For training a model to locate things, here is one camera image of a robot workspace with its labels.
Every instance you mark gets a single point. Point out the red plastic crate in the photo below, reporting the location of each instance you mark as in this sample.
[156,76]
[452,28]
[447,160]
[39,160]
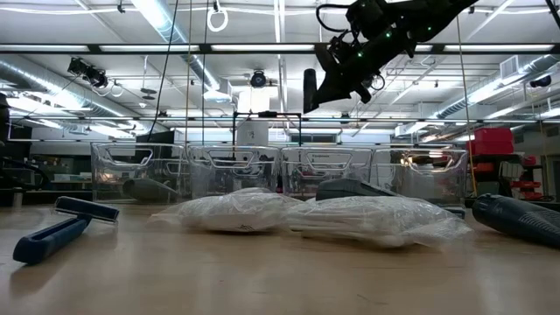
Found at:
[492,140]

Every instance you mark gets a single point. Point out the cotton swabs clear bag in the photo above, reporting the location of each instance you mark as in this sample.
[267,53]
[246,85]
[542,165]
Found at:
[372,219]
[227,214]

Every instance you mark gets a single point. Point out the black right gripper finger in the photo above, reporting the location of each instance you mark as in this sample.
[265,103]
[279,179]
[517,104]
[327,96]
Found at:
[332,89]

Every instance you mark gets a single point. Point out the grey deodorant stick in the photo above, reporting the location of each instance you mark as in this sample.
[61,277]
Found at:
[149,191]

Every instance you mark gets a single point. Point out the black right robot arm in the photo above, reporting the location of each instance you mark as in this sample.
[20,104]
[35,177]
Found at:
[437,13]

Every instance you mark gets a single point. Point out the clear plastic bin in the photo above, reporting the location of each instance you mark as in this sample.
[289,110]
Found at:
[232,175]
[326,172]
[420,179]
[109,170]

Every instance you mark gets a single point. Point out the black deodorant stick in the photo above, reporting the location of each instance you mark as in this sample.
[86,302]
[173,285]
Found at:
[345,189]

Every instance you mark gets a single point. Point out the metal storage shelf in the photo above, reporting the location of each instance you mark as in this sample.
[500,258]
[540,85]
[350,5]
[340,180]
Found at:
[525,184]

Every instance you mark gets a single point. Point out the white pillar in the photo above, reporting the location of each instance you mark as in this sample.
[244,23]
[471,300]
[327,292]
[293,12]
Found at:
[253,131]

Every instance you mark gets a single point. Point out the silver ventilation duct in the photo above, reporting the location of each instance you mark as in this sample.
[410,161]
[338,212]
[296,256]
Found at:
[503,85]
[44,81]
[162,22]

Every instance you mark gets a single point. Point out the black overhead camera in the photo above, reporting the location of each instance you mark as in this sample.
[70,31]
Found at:
[258,79]

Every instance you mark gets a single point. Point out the black tubular stand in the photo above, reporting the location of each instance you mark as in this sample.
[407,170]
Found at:
[267,114]

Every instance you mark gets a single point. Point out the dark cluttered workbench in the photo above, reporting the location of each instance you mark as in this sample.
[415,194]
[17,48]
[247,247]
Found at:
[65,177]

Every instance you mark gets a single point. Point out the small white cylinder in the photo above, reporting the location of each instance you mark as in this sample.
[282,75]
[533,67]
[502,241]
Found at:
[17,199]

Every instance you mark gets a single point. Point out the blue disposable razor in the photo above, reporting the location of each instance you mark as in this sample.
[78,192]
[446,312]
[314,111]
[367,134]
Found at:
[48,240]

